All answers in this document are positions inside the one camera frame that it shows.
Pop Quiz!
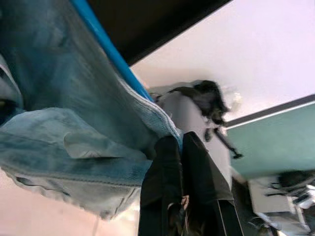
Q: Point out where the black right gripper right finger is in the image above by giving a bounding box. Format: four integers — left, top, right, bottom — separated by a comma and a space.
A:
181, 131, 245, 236

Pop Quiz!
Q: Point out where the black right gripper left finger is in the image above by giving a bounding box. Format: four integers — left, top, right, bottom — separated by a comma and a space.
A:
138, 134, 185, 236

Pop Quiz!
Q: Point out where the pale grey garment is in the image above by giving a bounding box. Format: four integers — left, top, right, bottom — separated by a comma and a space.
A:
0, 0, 185, 221

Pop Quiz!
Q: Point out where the blue plastic hanger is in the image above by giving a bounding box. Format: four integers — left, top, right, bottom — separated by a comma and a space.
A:
70, 0, 155, 102

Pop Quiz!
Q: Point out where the white shelf unit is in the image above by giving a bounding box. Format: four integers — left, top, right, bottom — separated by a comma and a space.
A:
247, 169, 315, 236

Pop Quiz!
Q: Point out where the grey ottoman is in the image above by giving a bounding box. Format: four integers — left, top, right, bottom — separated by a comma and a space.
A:
149, 86, 233, 187

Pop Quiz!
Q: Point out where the black door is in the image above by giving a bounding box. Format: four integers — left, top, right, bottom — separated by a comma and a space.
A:
85, 0, 234, 66

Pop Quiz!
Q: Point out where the black strap bag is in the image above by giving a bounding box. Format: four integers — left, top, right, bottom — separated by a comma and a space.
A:
169, 79, 244, 160

